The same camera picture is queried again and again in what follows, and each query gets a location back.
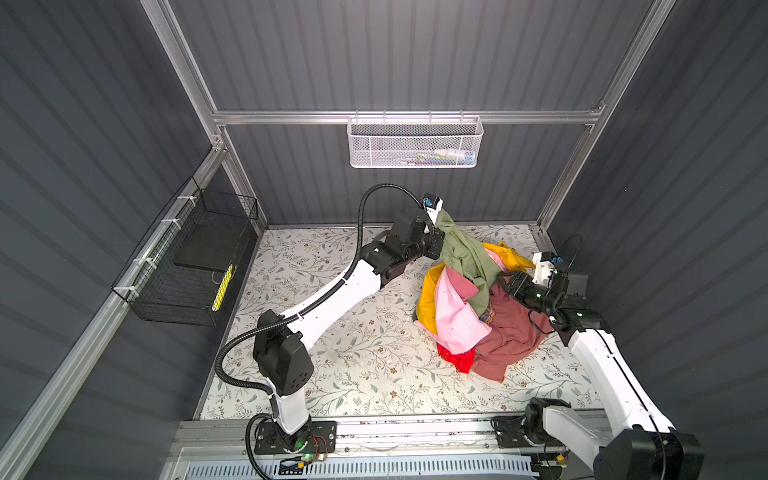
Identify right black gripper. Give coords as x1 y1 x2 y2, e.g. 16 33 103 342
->
497 270 558 316

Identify olive green shirt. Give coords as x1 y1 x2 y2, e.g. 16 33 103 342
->
436 210 502 316

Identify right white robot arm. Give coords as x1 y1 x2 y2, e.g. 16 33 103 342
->
495 270 705 479

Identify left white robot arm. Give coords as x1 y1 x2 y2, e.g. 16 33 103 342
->
253 196 444 436

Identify maroon cloth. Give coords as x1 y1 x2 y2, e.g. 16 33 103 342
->
473 284 554 382

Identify pink grey-trimmed cloth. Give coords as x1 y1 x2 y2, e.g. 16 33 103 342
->
416 263 494 354

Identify yellow cloth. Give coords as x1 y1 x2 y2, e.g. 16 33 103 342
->
416 242 534 335

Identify red cloth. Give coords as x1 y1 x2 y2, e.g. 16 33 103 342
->
436 343 475 374

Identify markers in white basket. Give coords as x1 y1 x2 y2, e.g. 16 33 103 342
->
396 148 476 168

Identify yellow striped item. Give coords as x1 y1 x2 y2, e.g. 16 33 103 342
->
211 264 234 312

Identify black flat pad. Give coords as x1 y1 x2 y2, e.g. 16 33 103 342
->
174 225 241 273

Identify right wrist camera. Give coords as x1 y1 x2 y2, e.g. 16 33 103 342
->
532 251 563 286

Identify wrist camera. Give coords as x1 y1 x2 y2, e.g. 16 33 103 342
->
422 193 444 224
532 251 563 286

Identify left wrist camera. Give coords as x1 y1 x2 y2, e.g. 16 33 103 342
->
422 193 444 224

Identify black corrugated cable hose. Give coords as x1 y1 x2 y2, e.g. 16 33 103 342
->
214 182 426 397

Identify white wire mesh basket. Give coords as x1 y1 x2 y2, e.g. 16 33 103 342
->
346 120 484 169

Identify horizontal aluminium frame bar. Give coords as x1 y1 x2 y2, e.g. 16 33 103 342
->
212 109 602 126

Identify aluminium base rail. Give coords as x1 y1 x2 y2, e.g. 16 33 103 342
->
159 413 594 479

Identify aluminium corner frame post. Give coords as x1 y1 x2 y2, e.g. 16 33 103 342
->
140 1 268 235

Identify black wire basket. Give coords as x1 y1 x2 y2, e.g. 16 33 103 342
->
112 179 259 327

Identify right aluminium frame post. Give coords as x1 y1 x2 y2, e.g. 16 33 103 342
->
536 0 676 233

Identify left aluminium side rail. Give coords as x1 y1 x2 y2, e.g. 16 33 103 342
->
1 140 227 479

